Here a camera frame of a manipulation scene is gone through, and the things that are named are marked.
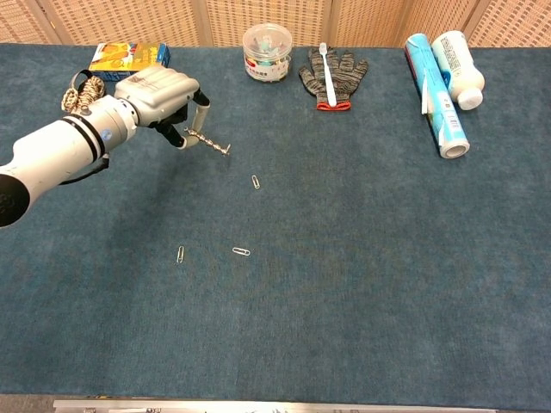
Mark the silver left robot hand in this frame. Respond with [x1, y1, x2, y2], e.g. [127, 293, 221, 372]
[114, 65, 212, 151]

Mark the silver magnetic bead rod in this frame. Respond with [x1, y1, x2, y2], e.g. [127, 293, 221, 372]
[183, 126, 232, 157]

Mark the blue felt mat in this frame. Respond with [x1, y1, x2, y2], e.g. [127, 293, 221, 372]
[0, 42, 551, 410]

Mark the yellow blue cardboard box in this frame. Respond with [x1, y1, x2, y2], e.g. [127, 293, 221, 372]
[88, 41, 170, 83]

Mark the woven folding screen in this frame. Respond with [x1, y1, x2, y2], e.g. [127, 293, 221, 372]
[0, 0, 551, 48]

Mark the clear plastic clip jar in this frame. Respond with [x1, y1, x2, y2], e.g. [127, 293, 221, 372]
[242, 23, 294, 83]

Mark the white toothbrush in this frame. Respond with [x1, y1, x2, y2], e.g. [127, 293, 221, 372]
[319, 41, 337, 108]

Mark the grey knit work glove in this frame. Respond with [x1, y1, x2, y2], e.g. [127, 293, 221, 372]
[298, 46, 369, 112]

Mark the blue white cylinder roll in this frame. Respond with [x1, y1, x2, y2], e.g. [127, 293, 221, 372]
[404, 33, 471, 160]

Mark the white plastic bottle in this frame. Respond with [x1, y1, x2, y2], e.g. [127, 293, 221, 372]
[430, 29, 486, 111]

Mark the beige braided rope bundle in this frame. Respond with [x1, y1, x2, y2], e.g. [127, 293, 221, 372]
[60, 71, 107, 116]

